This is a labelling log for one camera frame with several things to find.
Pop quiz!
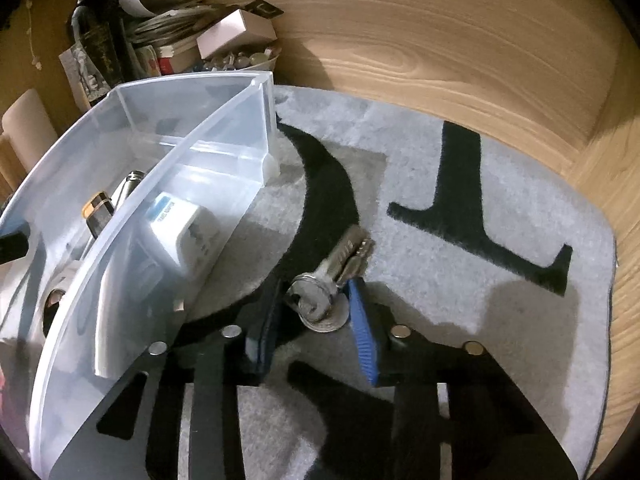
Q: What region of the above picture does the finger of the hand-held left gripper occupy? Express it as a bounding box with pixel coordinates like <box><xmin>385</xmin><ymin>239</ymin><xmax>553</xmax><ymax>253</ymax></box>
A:
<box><xmin>0</xmin><ymin>232</ymin><xmax>29</xmax><ymax>264</ymax></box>

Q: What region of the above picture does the beige rounded container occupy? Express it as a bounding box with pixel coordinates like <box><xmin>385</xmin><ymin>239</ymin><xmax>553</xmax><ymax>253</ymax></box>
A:
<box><xmin>0</xmin><ymin>87</ymin><xmax>58</xmax><ymax>161</ymax></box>

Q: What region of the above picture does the white paper sheet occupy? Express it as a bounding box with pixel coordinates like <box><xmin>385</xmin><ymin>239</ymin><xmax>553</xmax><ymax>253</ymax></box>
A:
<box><xmin>105</xmin><ymin>0</ymin><xmax>201</xmax><ymax>18</ymax></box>

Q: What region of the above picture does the clear plastic storage box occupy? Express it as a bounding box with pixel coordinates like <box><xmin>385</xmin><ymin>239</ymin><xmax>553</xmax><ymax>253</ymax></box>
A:
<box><xmin>0</xmin><ymin>71</ymin><xmax>281</xmax><ymax>478</ymax></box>

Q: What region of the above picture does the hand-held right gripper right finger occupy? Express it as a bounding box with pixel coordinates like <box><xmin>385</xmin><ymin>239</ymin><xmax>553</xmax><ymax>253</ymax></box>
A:
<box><xmin>347</xmin><ymin>277</ymin><xmax>576</xmax><ymax>480</ymax></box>

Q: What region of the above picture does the silver key bunch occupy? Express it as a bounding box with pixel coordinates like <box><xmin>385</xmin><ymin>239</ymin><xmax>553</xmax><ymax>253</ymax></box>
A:
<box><xmin>285</xmin><ymin>224</ymin><xmax>376</xmax><ymax>333</ymax></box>

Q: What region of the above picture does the stack of booklets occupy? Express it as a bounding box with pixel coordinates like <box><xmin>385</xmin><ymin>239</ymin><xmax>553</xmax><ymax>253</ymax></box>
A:
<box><xmin>125</xmin><ymin>2</ymin><xmax>241</xmax><ymax>56</ymax></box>

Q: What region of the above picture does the black orange lighter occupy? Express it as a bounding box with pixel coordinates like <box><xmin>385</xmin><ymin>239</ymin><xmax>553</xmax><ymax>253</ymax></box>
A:
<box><xmin>82</xmin><ymin>191</ymin><xmax>118</xmax><ymax>238</ymax></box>

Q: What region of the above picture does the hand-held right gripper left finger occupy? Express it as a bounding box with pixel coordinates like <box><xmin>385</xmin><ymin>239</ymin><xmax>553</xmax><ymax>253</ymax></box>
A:
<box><xmin>50</xmin><ymin>275</ymin><xmax>286</xmax><ymax>480</ymax></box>

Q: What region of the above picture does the small white cardboard box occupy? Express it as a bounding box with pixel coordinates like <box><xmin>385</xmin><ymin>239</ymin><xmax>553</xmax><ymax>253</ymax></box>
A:
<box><xmin>196</xmin><ymin>9</ymin><xmax>277</xmax><ymax>60</ymax></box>

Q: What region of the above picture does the grey mat with black pattern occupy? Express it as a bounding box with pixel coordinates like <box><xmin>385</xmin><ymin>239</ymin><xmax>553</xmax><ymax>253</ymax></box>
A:
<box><xmin>165</xmin><ymin>85</ymin><xmax>618</xmax><ymax>480</ymax></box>

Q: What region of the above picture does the white bowl of small items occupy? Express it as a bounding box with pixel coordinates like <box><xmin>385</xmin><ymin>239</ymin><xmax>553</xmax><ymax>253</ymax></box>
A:
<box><xmin>200</xmin><ymin>50</ymin><xmax>273</xmax><ymax>73</ymax></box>

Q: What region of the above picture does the small red box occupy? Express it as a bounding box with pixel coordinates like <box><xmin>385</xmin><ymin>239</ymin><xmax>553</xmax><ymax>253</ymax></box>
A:
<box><xmin>157</xmin><ymin>55</ymin><xmax>198</xmax><ymax>76</ymax></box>

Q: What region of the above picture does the dark elephant label wine bottle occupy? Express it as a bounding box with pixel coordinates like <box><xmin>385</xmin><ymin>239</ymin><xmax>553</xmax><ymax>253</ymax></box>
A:
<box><xmin>59</xmin><ymin>0</ymin><xmax>133</xmax><ymax>111</ymax></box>

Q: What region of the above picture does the white travel adapter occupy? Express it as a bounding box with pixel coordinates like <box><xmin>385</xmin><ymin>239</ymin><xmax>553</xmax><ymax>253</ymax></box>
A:
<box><xmin>140</xmin><ymin>191</ymin><xmax>223</xmax><ymax>278</ymax></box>

